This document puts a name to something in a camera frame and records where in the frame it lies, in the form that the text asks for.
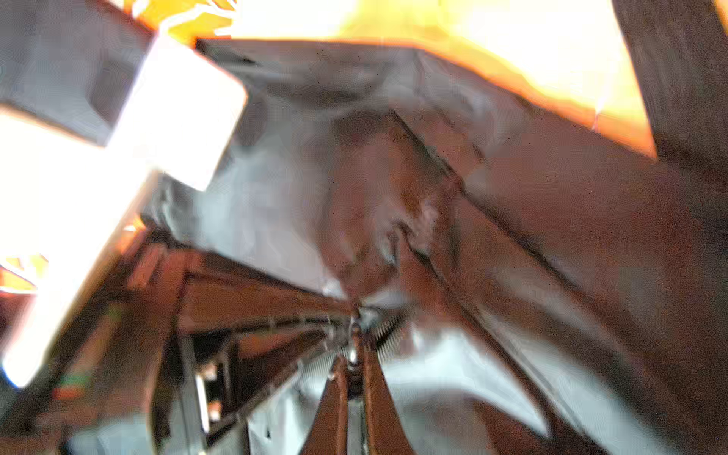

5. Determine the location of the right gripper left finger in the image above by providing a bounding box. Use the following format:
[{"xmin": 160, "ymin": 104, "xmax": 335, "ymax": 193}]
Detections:
[{"xmin": 299, "ymin": 356, "xmax": 349, "ymax": 455}]

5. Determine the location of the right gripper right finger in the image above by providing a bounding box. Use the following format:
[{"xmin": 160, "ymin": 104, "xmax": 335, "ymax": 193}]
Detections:
[{"xmin": 362, "ymin": 348, "xmax": 415, "ymax": 455}]

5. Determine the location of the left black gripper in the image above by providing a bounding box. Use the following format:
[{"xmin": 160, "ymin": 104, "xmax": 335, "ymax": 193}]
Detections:
[{"xmin": 1, "ymin": 234, "xmax": 354, "ymax": 454}]

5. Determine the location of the black student backpack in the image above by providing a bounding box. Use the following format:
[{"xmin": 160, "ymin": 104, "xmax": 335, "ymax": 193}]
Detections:
[{"xmin": 145, "ymin": 30, "xmax": 727, "ymax": 454}]

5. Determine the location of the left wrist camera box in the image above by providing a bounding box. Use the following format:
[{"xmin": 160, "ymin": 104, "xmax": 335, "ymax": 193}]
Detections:
[{"xmin": 1, "ymin": 1, "xmax": 248, "ymax": 389}]

